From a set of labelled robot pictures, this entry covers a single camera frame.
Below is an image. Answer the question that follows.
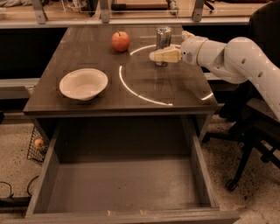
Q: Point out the small orange fruit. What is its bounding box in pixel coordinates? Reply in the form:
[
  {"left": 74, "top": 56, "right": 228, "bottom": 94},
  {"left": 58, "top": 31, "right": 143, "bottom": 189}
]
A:
[{"left": 34, "top": 138, "right": 44, "bottom": 148}]

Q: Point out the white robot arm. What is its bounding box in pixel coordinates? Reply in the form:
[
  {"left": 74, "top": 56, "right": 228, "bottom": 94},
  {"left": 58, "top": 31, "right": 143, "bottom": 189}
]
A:
[{"left": 150, "top": 31, "right": 280, "bottom": 119}]

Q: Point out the white bowl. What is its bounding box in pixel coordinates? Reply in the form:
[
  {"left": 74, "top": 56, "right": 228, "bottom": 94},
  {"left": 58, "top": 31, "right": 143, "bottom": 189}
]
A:
[{"left": 59, "top": 68, "right": 108, "bottom": 101}]

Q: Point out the black wire basket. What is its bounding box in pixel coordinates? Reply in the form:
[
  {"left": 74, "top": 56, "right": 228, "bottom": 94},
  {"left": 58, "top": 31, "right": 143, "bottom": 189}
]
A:
[{"left": 26, "top": 128, "right": 49, "bottom": 165}]

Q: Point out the red apple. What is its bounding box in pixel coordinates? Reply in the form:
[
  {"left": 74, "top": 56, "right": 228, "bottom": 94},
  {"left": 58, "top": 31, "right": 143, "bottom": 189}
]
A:
[{"left": 111, "top": 31, "right": 130, "bottom": 53}]

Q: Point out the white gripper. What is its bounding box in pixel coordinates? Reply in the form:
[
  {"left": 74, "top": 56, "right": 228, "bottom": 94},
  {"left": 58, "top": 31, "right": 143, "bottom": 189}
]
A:
[{"left": 149, "top": 31, "right": 208, "bottom": 66}]

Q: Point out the open grey top drawer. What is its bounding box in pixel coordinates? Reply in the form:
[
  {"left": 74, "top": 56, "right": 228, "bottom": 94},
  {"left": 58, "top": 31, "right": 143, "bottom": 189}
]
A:
[{"left": 2, "top": 115, "right": 239, "bottom": 224}]

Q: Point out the silver redbull can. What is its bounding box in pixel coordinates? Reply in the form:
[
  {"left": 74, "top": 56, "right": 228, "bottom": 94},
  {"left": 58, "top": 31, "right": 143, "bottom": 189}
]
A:
[{"left": 155, "top": 26, "right": 173, "bottom": 67}]

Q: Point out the black floor cable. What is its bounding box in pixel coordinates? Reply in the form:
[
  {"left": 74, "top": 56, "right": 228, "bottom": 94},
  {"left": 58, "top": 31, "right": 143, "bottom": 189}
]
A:
[{"left": 0, "top": 174, "right": 39, "bottom": 208}]

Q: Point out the dark wooden cabinet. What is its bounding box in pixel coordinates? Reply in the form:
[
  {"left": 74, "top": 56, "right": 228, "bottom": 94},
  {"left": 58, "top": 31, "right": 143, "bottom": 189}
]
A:
[{"left": 23, "top": 24, "right": 220, "bottom": 144}]

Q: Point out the black office chair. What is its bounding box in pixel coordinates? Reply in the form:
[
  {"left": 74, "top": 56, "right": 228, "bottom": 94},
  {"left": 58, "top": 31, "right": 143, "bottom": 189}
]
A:
[{"left": 203, "top": 0, "right": 280, "bottom": 191}]

